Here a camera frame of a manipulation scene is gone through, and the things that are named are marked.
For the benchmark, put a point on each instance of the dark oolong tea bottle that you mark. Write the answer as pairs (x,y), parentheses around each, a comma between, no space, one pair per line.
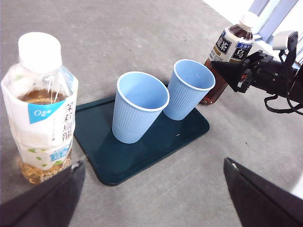
(233,45)

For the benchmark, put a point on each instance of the jasmine tea bottle white label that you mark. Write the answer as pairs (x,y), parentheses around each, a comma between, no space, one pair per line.
(40,127)

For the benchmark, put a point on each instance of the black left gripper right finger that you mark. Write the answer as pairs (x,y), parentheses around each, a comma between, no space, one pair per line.
(265,205)

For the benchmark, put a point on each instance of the blue ribbed paper cup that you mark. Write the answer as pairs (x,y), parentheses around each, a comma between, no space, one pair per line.
(182,101)
(132,123)

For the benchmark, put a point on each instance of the pale blue window frame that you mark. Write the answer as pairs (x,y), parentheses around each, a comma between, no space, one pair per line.
(277,16)

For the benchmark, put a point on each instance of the dark teal rectangular tray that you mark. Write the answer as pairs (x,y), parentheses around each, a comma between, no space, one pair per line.
(146,153)

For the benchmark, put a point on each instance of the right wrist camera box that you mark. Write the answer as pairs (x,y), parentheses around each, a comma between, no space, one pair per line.
(280,40)

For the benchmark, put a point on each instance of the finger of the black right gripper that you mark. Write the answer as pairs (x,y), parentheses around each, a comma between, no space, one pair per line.
(233,75)

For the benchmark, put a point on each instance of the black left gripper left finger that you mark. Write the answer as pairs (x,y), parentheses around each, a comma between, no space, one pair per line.
(47,203)

